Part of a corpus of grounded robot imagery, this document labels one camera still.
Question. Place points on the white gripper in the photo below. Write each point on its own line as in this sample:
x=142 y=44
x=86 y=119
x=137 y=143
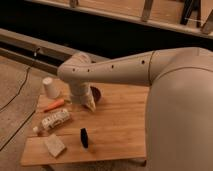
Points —
x=85 y=100

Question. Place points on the white ceramic cup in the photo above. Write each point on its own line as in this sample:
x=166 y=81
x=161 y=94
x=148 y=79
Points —
x=50 y=89

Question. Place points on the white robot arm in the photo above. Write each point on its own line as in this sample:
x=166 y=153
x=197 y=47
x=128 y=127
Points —
x=179 y=108

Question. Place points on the black eraser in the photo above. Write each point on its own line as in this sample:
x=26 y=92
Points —
x=84 y=137

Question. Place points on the dark red bowl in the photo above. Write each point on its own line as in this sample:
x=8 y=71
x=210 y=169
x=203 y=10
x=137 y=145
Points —
x=96 y=94

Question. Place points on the orange carrot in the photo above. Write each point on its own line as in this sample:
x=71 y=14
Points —
x=54 y=105

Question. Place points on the wooden table board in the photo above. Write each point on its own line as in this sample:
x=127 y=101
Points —
x=116 y=129

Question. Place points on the beige sponge block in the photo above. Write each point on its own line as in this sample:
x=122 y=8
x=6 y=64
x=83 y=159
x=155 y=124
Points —
x=54 y=145

